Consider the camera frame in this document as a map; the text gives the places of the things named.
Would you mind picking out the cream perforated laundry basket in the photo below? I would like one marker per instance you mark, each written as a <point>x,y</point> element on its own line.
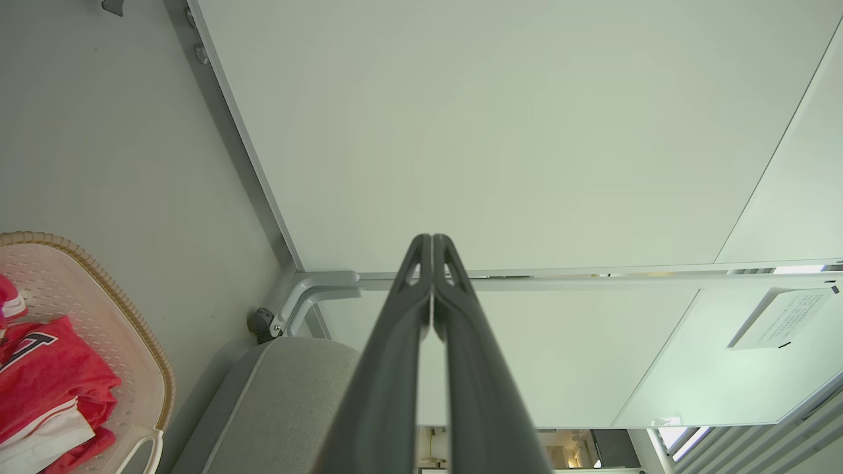
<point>135,368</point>

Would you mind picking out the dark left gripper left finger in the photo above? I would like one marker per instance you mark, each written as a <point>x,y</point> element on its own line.
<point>382,395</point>

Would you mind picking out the red cloth garment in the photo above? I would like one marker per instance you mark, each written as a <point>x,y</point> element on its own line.
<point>46,382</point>

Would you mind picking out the white paper sign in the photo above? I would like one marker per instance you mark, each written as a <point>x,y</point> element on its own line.
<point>780,317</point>

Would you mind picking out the grey window blinds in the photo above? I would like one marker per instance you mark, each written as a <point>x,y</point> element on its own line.
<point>757,447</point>

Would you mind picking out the large white partition panel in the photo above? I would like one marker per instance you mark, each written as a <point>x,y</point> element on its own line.
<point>494,131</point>

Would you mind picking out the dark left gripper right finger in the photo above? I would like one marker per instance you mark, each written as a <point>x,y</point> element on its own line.
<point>487,401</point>

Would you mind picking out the black caster wheel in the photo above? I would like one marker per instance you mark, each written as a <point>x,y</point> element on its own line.
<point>260,324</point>

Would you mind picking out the narrow white partition panel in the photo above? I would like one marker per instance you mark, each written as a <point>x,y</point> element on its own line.
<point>800,197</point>

